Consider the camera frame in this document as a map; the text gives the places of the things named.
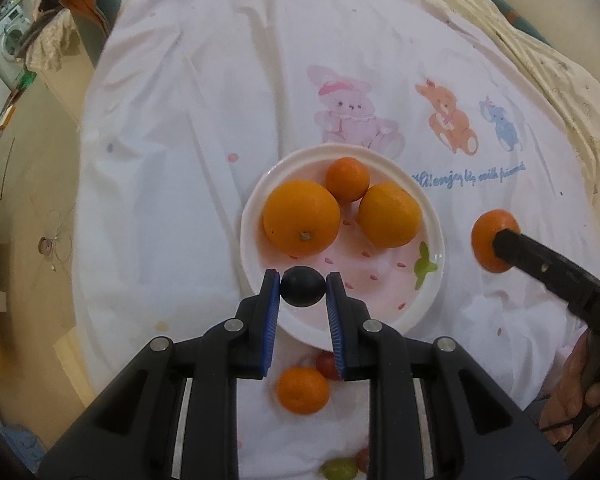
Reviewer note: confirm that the person's right hand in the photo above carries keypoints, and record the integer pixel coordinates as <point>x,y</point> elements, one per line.
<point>565,402</point>

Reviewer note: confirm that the pink strawberry pattern plate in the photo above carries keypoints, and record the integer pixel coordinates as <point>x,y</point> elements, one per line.
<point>380,280</point>

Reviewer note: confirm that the beige floral cloth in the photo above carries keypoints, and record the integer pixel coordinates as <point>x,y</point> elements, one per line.
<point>47,45</point>

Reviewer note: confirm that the large orange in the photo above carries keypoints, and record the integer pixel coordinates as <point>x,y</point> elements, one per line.
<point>300,215</point>
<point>389,215</point>

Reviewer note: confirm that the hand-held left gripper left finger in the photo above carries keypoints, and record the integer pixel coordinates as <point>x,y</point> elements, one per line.
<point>270,325</point>

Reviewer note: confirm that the round floor drain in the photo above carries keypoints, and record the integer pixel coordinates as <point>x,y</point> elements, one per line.
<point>46,246</point>

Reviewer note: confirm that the blue cloth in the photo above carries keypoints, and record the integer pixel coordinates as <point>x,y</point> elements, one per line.
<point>22,445</point>

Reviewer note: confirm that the green dustpan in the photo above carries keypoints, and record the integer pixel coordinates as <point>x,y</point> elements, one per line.
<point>26,81</point>

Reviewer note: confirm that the green grape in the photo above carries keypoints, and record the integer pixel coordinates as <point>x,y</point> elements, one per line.
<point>337,469</point>

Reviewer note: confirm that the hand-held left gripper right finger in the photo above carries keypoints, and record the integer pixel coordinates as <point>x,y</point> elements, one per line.
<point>336,330</point>

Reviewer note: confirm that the small tangerine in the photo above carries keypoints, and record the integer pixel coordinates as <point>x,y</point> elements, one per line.
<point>485,235</point>
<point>347,179</point>
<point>302,390</point>

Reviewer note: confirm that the cream patterned quilt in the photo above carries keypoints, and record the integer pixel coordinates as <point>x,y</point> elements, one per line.
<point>555,70</point>

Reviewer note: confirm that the white cartoon printed blanket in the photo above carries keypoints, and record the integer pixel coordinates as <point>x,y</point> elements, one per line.
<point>180,185</point>

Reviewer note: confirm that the white washing machine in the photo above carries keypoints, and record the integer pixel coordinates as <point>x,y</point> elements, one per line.
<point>5,35</point>

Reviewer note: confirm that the teal pillow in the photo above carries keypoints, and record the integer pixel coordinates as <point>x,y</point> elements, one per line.
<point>520,20</point>

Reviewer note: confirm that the dark purple plum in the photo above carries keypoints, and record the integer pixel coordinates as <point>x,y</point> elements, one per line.
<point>302,286</point>

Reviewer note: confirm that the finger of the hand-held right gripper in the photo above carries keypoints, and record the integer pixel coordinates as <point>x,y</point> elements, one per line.
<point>540,262</point>

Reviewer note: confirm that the red cherry tomato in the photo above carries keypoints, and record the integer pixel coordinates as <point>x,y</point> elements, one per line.
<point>362,461</point>
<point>324,365</point>

